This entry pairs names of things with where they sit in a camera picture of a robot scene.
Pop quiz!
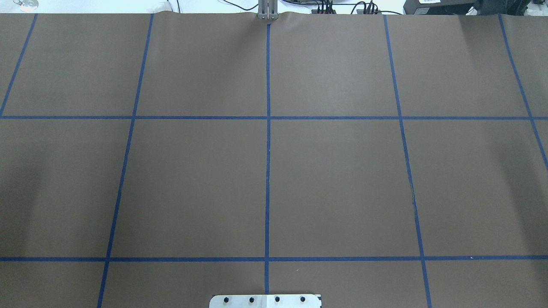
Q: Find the aluminium frame post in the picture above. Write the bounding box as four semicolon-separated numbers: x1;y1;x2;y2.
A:
257;0;279;20

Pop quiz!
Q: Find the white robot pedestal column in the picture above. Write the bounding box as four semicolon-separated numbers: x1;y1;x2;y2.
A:
209;294;322;308

